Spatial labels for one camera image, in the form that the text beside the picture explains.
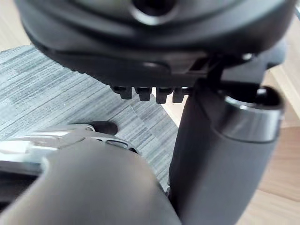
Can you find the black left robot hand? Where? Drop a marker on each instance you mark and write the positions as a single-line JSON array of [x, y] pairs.
[[145, 47]]

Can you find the dark robot foot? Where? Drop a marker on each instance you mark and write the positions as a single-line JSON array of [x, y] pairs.
[[106, 127]]

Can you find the grey striped carpet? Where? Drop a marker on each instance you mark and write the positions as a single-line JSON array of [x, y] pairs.
[[47, 93]]

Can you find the silver robot leg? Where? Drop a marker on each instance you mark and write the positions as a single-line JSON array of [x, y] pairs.
[[93, 187]]

